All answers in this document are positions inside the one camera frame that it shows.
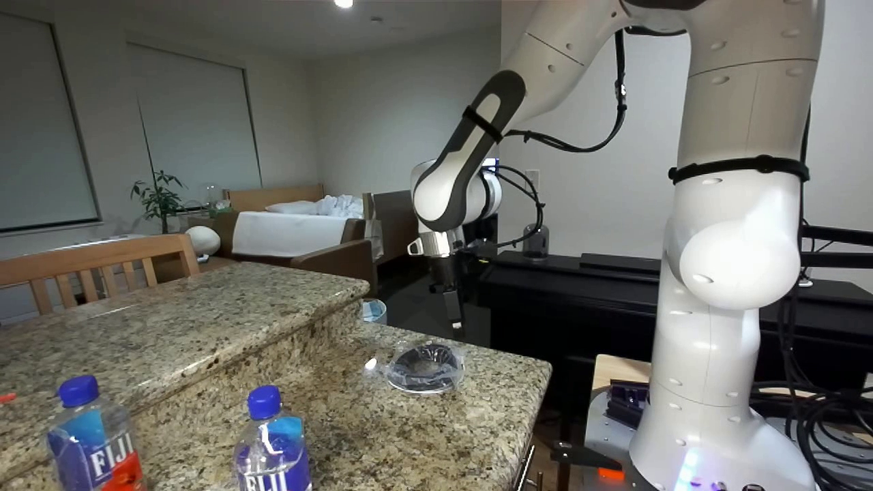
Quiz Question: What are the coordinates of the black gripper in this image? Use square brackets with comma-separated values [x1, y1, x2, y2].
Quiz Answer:
[430, 257, 472, 314]

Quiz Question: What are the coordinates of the clear blue-cap water bottle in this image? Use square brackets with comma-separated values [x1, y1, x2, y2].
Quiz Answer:
[361, 298, 388, 325]

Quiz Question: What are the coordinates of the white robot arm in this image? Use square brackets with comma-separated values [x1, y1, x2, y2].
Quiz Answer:
[411, 0, 824, 491]

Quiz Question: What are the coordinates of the Fiji bottle with red label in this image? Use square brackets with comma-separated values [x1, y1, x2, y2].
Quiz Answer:
[47, 373, 145, 491]

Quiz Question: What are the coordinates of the black desk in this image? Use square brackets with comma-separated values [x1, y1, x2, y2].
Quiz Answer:
[460, 252, 873, 392]

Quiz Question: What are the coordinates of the bed with white sheets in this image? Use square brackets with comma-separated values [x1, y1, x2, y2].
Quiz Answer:
[210, 186, 370, 267]

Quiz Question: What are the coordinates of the window blind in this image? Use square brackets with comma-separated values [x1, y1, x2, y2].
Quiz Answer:
[129, 46, 262, 205]

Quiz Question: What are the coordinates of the potted green plant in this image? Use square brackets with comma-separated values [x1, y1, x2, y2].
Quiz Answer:
[130, 170, 182, 231]

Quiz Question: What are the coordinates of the wooden chair right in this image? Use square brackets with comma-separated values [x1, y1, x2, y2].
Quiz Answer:
[0, 235, 198, 314]

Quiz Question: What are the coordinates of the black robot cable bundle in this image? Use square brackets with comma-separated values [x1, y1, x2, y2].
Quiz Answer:
[460, 24, 633, 254]

